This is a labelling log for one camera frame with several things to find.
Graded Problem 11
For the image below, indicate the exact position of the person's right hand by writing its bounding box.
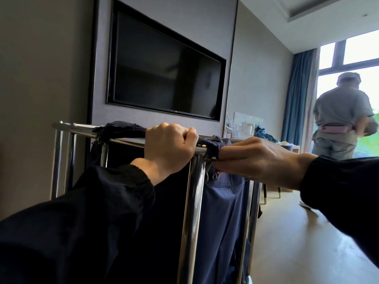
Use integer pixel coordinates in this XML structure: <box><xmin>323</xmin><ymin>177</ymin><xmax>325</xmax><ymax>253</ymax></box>
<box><xmin>212</xmin><ymin>136</ymin><xmax>318</xmax><ymax>191</ymax></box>

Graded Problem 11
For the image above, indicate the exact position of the person's left hand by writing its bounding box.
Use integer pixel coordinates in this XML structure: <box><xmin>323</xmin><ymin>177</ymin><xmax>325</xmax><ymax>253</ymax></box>
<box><xmin>130</xmin><ymin>122</ymin><xmax>199</xmax><ymax>187</ymax></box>

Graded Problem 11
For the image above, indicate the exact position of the chrome metal cart frame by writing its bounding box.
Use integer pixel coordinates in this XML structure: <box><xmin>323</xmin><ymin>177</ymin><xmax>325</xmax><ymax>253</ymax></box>
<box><xmin>50</xmin><ymin>121</ymin><xmax>264</xmax><ymax>284</ymax></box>

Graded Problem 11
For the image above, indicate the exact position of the navy blue fabric laundry bag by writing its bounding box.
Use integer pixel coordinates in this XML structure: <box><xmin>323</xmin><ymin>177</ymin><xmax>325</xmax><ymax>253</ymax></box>
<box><xmin>87</xmin><ymin>121</ymin><xmax>263</xmax><ymax>284</ymax></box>

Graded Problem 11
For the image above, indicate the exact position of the person's left forearm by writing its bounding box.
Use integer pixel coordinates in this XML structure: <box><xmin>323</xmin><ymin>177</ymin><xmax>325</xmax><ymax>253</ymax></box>
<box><xmin>0</xmin><ymin>164</ymin><xmax>156</xmax><ymax>284</ymax></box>

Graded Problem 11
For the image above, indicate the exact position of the person's right forearm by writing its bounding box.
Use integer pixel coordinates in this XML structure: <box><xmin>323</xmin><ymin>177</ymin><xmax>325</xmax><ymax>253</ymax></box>
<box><xmin>299</xmin><ymin>155</ymin><xmax>379</xmax><ymax>269</ymax></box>

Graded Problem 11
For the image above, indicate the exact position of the blue crumpled garment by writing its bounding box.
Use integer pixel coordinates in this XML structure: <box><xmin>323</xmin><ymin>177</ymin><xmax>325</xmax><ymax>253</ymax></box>
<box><xmin>253</xmin><ymin>125</ymin><xmax>280</xmax><ymax>144</ymax></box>

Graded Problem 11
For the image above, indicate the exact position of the light wooden desk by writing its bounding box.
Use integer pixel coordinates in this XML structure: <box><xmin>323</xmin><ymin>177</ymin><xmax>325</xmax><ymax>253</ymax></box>
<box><xmin>277</xmin><ymin>141</ymin><xmax>301</xmax><ymax>193</ymax></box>

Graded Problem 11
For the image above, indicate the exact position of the clear acrylic organizer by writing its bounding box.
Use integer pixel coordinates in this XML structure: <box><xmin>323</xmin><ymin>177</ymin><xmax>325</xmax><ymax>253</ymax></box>
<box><xmin>224</xmin><ymin>111</ymin><xmax>264</xmax><ymax>139</ymax></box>

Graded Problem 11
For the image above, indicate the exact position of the blue grey curtain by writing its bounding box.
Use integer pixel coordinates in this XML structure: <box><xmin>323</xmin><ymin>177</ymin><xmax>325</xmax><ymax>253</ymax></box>
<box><xmin>280</xmin><ymin>48</ymin><xmax>321</xmax><ymax>153</ymax></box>

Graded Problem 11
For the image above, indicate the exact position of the large glass window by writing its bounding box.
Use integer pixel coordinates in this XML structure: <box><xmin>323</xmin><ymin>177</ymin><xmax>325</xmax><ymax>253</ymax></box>
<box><xmin>309</xmin><ymin>28</ymin><xmax>379</xmax><ymax>159</ymax></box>

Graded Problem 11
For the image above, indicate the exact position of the black wall television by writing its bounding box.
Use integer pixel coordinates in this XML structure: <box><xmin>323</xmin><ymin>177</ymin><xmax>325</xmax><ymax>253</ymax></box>
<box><xmin>105</xmin><ymin>0</ymin><xmax>227</xmax><ymax>122</ymax></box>

